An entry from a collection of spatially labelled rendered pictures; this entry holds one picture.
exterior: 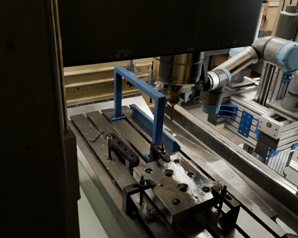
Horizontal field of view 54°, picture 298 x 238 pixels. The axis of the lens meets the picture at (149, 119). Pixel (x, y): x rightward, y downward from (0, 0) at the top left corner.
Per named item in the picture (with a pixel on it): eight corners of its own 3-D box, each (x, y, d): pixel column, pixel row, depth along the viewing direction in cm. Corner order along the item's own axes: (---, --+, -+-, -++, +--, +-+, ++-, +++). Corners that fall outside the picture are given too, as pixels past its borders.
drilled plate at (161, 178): (177, 162, 134) (178, 153, 131) (220, 203, 112) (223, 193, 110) (133, 176, 123) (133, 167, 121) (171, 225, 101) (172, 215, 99)
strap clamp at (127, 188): (151, 198, 118) (153, 168, 111) (155, 203, 116) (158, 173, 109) (122, 208, 112) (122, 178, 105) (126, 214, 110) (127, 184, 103)
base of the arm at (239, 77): (232, 74, 218) (235, 61, 213) (248, 81, 207) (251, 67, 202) (217, 77, 211) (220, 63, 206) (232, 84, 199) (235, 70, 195)
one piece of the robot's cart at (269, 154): (289, 138, 201) (293, 127, 197) (302, 146, 194) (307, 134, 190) (254, 151, 184) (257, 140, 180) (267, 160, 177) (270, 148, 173)
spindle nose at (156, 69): (142, 74, 99) (144, 39, 93) (174, 66, 109) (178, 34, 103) (177, 89, 89) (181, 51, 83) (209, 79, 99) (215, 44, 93)
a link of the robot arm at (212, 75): (220, 74, 113) (203, 68, 118) (214, 76, 110) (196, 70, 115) (216, 92, 116) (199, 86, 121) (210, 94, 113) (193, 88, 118)
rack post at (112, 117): (123, 114, 181) (124, 68, 167) (127, 117, 177) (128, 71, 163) (108, 117, 176) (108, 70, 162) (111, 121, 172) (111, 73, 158)
